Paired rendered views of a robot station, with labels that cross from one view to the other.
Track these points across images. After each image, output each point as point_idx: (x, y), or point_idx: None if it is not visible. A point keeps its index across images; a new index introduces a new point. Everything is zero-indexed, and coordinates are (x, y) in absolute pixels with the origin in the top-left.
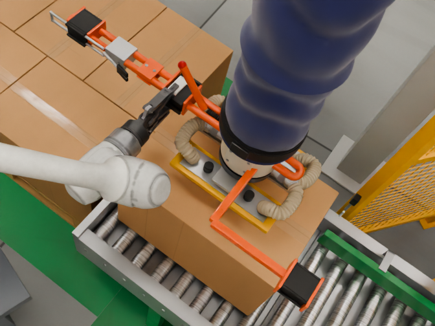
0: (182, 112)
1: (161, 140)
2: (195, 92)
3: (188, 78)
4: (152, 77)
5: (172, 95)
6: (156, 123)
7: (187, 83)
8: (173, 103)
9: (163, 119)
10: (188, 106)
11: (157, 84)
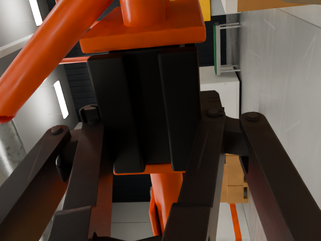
0: (169, 36)
1: None
2: (53, 16)
3: (10, 71)
4: (150, 202)
5: (87, 120)
6: (198, 214)
7: (36, 66)
8: (126, 103)
9: (282, 145)
10: (125, 17)
11: (153, 184)
